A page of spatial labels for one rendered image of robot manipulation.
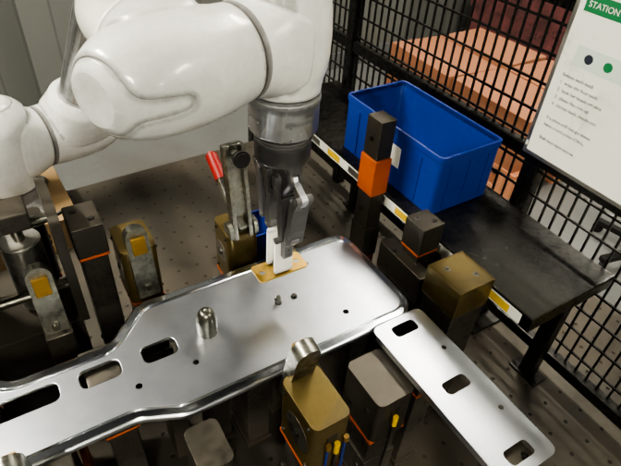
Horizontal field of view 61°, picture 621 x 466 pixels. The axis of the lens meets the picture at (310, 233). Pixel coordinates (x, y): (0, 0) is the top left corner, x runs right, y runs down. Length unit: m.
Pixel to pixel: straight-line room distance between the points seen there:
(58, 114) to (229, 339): 0.80
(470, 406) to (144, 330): 0.50
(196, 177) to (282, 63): 1.18
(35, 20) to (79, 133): 1.84
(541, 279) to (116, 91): 0.76
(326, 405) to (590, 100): 0.66
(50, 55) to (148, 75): 2.84
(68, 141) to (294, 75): 0.95
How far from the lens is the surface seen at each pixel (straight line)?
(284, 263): 0.81
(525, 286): 0.98
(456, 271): 0.91
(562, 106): 1.05
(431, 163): 1.02
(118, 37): 0.49
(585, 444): 1.25
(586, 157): 1.04
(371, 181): 1.05
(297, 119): 0.63
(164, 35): 0.49
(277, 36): 0.56
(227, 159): 0.86
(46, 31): 3.26
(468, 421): 0.81
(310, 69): 0.60
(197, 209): 1.58
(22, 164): 1.44
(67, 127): 1.44
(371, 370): 0.84
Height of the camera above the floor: 1.65
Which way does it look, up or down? 40 degrees down
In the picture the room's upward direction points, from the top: 4 degrees clockwise
